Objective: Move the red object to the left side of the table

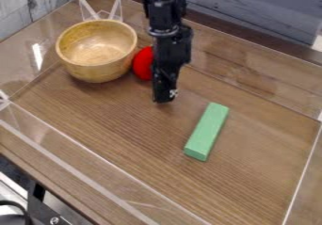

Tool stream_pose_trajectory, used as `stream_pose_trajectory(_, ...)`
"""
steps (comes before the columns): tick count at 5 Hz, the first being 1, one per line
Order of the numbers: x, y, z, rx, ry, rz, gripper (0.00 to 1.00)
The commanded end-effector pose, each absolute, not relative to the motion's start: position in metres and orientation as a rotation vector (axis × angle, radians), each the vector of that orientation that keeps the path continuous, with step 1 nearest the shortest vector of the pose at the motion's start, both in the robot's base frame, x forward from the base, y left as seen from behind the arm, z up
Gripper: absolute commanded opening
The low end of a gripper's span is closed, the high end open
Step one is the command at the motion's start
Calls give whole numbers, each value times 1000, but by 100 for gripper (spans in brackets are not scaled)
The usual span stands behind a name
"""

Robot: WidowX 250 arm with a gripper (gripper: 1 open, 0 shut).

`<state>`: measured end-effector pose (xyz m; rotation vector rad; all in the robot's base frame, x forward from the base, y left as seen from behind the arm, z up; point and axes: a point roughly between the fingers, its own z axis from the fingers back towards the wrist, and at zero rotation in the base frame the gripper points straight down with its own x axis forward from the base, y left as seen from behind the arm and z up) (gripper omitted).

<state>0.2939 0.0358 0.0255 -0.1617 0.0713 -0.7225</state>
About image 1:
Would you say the green rectangular foam block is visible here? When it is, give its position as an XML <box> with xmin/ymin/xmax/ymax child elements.
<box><xmin>183</xmin><ymin>103</ymin><xmax>228</xmax><ymax>162</ymax></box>

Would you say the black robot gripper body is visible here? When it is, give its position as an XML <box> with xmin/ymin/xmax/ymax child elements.
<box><xmin>153</xmin><ymin>24</ymin><xmax>193</xmax><ymax>75</ymax></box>

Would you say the light wooden bowl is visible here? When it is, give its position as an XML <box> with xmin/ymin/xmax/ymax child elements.
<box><xmin>55</xmin><ymin>20</ymin><xmax>139</xmax><ymax>83</ymax></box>

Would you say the black cable loop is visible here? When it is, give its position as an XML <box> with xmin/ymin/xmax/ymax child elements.
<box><xmin>0</xmin><ymin>201</ymin><xmax>32</xmax><ymax>225</ymax></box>

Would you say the clear acrylic corner bracket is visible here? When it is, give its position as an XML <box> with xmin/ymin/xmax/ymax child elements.
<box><xmin>77</xmin><ymin>0</ymin><xmax>123</xmax><ymax>22</ymax></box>

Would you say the clear acrylic tray wall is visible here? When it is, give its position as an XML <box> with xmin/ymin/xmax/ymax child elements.
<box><xmin>0</xmin><ymin>3</ymin><xmax>322</xmax><ymax>225</ymax></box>

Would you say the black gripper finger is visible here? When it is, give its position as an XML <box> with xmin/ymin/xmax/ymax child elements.
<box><xmin>152</xmin><ymin>68</ymin><xmax>179</xmax><ymax>104</ymax></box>

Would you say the black metal table frame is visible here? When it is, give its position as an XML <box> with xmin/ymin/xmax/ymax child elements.
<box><xmin>26</xmin><ymin>181</ymin><xmax>83</xmax><ymax>225</ymax></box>

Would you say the red plush strawberry toy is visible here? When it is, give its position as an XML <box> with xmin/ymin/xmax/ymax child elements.
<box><xmin>132</xmin><ymin>46</ymin><xmax>153</xmax><ymax>81</ymax></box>

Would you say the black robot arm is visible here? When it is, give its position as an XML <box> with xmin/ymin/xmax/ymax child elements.
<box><xmin>141</xmin><ymin>0</ymin><xmax>193</xmax><ymax>104</ymax></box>

